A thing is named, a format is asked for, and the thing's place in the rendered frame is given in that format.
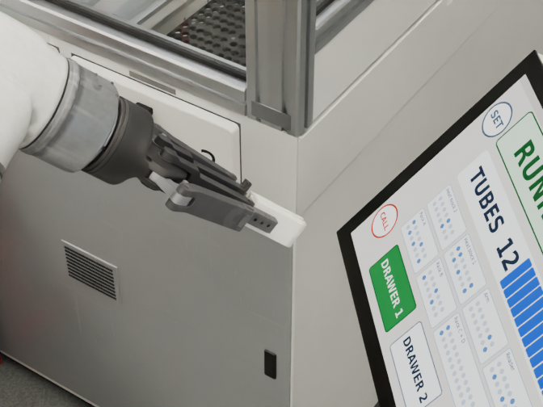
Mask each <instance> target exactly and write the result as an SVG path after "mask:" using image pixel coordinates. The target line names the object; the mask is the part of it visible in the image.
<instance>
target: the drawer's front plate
mask: <svg viewBox="0 0 543 407"><path fill-rule="evenodd" d="M71 59H72V60H74V61H76V62H77V63H78V64H80V65H81V66H83V67H85V68H87V69H89V70H90V71H92V72H94V73H97V74H98V75H99V76H101V77H103V78H105V79H107V80H108V81H110V82H114V85H115V87H116V89H117V90H118V93H119V96H122V97H124V98H125V99H127V100H129V101H131V102H133V103H142V104H145V105H146V106H148V107H152V108H153V114H152V117H153V120H154V123H156V124H159V125H160V126H161V127H162V128H164V129H165V130H166V131H168V132H169V133H170V134H171V135H172V136H174V137H175V138H177V139H179V140H180V141H182V142H183V143H184V144H186V145H188V146H190V147H191V148H193V149H194V150H196V151H197V152H199V153H201V154H203V155H204V156H205V157H207V158H209V159H210V160H212V157H211V156H210V155H209V154H208V153H202V152H201V150H202V149H204V150H208V151H209V152H210V153H212V154H213V156H214V157H215V162H216V163H217V164H218V165H219V166H221V167H223V168H225V169H226V170H228V171H229V172H231V173H233V174H235V175H236V177H237V180H236V182H237V183H241V179H240V144H239V127H238V126H237V125H236V124H235V123H234V122H231V121H229V120H226V119H224V118H222V117H220V116H218V115H214V114H213V113H210V112H208V111H205V110H203V109H200V108H198V107H195V106H193V105H191V104H189V103H185V102H184V101H182V100H179V99H177V98H174V97H172V96H169V95H168V94H164V93H162V92H161V91H158V90H155V89H153V88H151V87H148V86H146V85H143V84H141V83H139V82H136V81H133V80H132V79H130V78H127V77H124V76H122V75H120V74H118V73H115V72H112V71H111V70H108V69H105V68H103V67H101V66H99V65H96V64H93V63H91V62H89V61H86V60H84V59H82V58H80V57H76V56H72V57H71Z"/></svg>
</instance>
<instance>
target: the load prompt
mask: <svg viewBox="0 0 543 407"><path fill-rule="evenodd" d="M495 146H496V148H497V150H498V152H499V156H500V157H501V159H502V162H503V164H504V167H505V169H506V171H507V174H508V177H509V179H510V180H511V184H512V186H513V188H514V190H515V192H516V195H517V197H518V200H519V201H520V205H521V207H522V208H523V211H524V214H525V216H526V218H527V220H528V223H529V225H530V228H531V230H532V233H533V235H534V237H535V239H536V241H537V244H538V246H539V249H540V251H541V254H542V256H543V132H542V130H541V127H540V125H539V123H538V121H537V118H536V116H535V115H534V113H533V111H532V109H531V110H530V111H529V112H528V113H527V114H525V115H524V116H523V117H522V118H521V119H520V120H518V121H517V122H516V123H515V124H514V125H513V126H512V127H511V128H509V129H508V130H507V131H506V132H505V133H504V134H503V135H502V136H501V137H500V138H499V139H498V140H496V141H495Z"/></svg>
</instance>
